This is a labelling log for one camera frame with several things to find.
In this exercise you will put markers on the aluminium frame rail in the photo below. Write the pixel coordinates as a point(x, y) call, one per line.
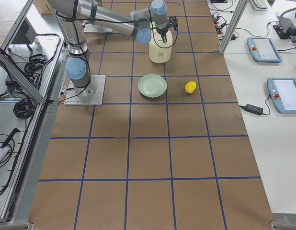
point(17, 75)

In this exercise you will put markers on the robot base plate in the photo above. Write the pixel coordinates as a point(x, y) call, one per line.
point(92, 95)

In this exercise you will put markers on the green plate right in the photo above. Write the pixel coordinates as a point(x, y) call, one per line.
point(152, 85)

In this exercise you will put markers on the upper teach pendant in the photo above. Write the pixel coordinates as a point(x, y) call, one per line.
point(263, 50)

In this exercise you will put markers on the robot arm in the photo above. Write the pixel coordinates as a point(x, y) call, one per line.
point(69, 14)

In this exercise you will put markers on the yellow lemon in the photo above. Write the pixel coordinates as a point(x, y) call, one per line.
point(190, 87)

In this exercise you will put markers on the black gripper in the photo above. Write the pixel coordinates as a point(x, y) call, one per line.
point(162, 32)

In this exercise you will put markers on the black power adapter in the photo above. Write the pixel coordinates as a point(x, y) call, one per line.
point(254, 109)

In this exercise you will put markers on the teach pendant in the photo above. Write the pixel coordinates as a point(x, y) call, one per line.
point(263, 50)
point(283, 94)

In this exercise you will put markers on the aluminium frame post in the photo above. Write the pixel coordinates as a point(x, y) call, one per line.
point(240, 7)

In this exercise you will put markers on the lower teach pendant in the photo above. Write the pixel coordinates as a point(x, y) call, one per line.
point(283, 94)

